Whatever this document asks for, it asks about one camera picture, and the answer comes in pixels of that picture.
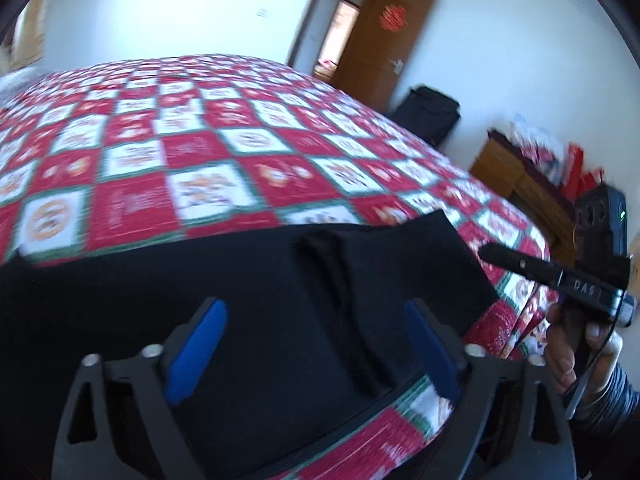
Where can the red gift boxes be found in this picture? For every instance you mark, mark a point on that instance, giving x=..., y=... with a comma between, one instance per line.
x=580, y=172

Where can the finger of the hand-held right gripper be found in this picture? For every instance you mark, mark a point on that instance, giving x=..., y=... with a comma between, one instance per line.
x=520, y=262

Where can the narrow yellow curtain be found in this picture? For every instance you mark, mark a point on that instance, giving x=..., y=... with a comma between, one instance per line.
x=29, y=35

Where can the red checkered printed bedspread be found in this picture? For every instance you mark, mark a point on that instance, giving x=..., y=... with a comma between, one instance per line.
x=200, y=150

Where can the red paper door decoration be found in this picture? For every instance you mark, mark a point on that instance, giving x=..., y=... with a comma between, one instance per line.
x=392, y=17

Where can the brown wooden door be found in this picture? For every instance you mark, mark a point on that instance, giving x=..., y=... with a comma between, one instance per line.
x=380, y=55

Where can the person's right hand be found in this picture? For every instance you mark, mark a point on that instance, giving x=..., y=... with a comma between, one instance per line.
x=565, y=340

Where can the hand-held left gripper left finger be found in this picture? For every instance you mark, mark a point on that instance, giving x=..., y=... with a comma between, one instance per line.
x=193, y=355

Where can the wooden cabinet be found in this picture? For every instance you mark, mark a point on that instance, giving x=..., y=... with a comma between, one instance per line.
x=505, y=165

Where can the pink bedding pile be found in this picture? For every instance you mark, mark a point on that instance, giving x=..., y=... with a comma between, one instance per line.
x=325, y=65

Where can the black folding chair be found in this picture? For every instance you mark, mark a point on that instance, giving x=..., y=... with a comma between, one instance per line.
x=425, y=115

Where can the person's right forearm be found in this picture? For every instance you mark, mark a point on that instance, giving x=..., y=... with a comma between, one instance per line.
x=615, y=420

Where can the black pants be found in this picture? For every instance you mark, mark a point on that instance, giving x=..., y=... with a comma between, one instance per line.
x=275, y=300

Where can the white plastic bag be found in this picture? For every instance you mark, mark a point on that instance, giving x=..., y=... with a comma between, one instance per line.
x=535, y=142

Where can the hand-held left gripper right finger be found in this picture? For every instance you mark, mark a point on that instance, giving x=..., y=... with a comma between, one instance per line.
x=433, y=356

